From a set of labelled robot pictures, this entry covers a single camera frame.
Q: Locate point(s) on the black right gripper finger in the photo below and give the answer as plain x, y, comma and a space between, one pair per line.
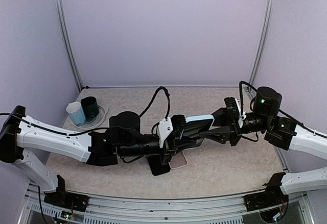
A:
220, 117
220, 135

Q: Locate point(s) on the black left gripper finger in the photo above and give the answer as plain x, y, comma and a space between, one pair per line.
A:
184, 150
192, 134

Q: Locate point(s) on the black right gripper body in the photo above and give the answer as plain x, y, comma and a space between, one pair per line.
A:
232, 120

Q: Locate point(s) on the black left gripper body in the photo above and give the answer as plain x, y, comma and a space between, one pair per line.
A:
166, 154

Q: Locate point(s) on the light blue phone case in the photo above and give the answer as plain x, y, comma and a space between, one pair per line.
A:
200, 117

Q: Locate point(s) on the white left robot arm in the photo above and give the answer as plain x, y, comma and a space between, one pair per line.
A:
122, 140

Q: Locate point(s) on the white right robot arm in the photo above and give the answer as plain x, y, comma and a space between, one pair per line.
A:
286, 133

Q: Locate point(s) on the pink phone case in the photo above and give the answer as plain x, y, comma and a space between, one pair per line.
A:
178, 161

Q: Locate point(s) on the black phone case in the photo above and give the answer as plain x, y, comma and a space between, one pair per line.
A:
156, 167

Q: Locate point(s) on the black cup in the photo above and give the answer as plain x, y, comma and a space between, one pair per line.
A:
90, 107

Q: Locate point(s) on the light blue white cup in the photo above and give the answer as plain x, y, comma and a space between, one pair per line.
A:
76, 113

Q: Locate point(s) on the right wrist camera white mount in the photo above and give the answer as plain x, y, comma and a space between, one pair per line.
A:
242, 115

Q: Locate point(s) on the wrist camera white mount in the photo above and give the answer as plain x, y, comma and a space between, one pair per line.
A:
165, 128
242, 115

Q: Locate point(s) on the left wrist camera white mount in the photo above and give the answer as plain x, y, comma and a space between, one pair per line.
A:
165, 128

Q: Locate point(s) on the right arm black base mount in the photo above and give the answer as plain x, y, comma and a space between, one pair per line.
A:
271, 196

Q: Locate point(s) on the aluminium front rail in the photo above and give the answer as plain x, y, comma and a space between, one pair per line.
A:
106, 209

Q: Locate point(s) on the right aluminium frame post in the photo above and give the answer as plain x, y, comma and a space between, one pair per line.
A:
262, 41

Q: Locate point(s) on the aluminium frame post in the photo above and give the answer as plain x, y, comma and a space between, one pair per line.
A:
262, 41
67, 45

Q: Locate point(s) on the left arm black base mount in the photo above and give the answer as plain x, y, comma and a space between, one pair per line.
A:
62, 198

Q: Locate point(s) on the left aluminium frame post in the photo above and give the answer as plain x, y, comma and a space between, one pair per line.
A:
67, 45

